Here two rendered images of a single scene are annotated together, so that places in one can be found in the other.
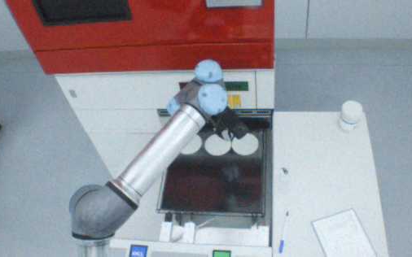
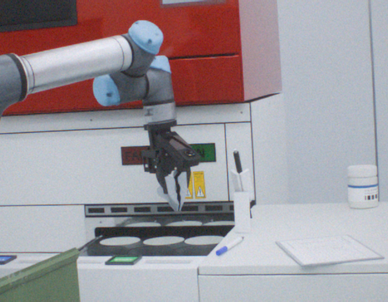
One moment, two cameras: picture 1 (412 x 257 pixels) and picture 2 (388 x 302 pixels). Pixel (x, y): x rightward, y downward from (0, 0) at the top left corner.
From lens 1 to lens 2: 1.35 m
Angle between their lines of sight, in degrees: 46
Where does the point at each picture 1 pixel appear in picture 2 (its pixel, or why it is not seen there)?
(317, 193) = (295, 231)
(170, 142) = (85, 46)
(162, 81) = (99, 146)
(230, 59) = (187, 85)
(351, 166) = (356, 221)
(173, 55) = not seen: hidden behind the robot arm
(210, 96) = (142, 26)
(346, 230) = (331, 243)
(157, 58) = not seen: hidden behind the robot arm
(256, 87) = (227, 155)
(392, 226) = not seen: outside the picture
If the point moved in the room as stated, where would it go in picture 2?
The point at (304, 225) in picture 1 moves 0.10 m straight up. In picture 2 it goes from (265, 244) to (262, 193)
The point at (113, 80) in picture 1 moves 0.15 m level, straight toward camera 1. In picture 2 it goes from (34, 143) to (39, 147)
